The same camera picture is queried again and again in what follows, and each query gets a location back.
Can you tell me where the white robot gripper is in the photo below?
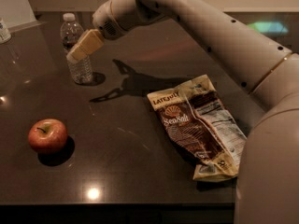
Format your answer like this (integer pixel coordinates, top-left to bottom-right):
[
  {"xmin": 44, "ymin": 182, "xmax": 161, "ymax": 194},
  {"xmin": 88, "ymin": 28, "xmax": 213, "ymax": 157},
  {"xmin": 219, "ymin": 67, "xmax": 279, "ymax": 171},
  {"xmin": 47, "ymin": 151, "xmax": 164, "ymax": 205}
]
[{"xmin": 66, "ymin": 0, "xmax": 163, "ymax": 63}]

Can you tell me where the clear plastic water bottle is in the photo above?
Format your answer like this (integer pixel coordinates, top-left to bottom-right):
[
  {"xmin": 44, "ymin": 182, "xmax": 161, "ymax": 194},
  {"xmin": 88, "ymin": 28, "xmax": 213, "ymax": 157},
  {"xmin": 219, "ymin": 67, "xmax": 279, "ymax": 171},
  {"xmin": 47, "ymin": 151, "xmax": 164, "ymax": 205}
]
[{"xmin": 60, "ymin": 13, "xmax": 93, "ymax": 85}]

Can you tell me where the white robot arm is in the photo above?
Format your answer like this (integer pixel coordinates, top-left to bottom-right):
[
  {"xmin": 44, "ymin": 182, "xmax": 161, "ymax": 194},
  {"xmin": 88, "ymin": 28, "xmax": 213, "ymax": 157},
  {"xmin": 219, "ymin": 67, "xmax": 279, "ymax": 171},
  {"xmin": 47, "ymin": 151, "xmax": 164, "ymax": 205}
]
[{"xmin": 67, "ymin": 0, "xmax": 299, "ymax": 224}]

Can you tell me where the white panel in corner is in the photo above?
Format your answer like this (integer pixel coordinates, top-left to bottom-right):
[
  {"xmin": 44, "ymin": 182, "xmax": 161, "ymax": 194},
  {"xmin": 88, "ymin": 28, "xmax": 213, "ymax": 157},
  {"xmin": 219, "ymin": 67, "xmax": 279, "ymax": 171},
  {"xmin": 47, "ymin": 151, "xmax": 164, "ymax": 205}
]
[{"xmin": 0, "ymin": 0, "xmax": 42, "ymax": 33}]

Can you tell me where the white container at left edge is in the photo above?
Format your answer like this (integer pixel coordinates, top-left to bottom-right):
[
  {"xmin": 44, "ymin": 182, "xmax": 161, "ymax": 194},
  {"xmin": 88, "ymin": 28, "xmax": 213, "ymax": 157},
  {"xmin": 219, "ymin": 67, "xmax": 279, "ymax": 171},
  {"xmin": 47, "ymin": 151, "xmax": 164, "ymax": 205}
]
[{"xmin": 0, "ymin": 18, "xmax": 11, "ymax": 44}]

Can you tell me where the red apple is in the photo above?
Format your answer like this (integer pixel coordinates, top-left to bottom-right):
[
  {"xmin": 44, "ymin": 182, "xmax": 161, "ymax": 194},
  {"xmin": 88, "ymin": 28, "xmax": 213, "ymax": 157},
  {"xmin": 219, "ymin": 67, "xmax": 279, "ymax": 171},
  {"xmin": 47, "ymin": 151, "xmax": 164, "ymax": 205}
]
[{"xmin": 28, "ymin": 119, "xmax": 68, "ymax": 154}]

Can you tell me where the brown sea salt chip bag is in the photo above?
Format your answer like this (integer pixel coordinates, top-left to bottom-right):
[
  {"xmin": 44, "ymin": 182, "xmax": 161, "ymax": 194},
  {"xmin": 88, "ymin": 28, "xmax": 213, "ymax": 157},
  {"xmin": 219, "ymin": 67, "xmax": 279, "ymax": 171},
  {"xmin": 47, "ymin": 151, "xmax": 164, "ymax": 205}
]
[{"xmin": 148, "ymin": 75, "xmax": 247, "ymax": 182}]

